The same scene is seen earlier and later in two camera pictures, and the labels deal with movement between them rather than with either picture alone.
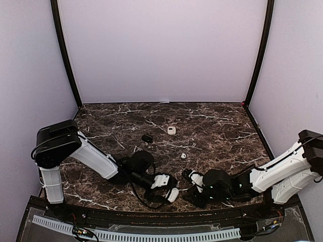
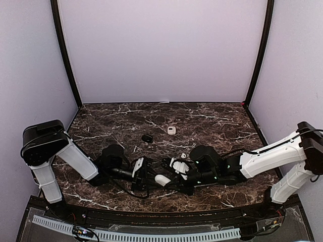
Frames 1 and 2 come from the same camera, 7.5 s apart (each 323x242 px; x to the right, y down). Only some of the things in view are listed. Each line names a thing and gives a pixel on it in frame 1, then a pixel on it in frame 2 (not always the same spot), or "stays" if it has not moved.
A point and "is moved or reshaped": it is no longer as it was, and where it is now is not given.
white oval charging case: (173, 195) is moved or reshaped
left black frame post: (58, 17) stays
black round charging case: (147, 138) stays
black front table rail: (164, 218) stays
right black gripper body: (222, 196) -> (210, 176)
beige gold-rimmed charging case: (171, 130) stays
